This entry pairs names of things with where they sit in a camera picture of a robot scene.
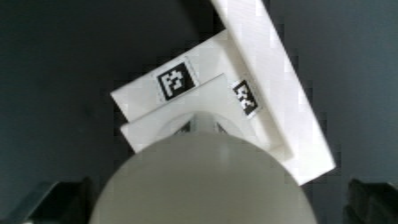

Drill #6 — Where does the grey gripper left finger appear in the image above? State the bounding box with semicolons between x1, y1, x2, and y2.
0;177;98;224

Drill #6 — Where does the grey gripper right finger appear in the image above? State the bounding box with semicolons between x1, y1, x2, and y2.
344;179;398;224

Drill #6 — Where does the white lamp bulb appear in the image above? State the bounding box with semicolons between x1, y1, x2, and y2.
90;112;319;224

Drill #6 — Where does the white lamp base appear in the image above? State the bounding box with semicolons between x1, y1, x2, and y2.
113;33;294;161

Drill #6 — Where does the white right rail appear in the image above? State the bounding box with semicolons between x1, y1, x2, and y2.
210;0;337;184

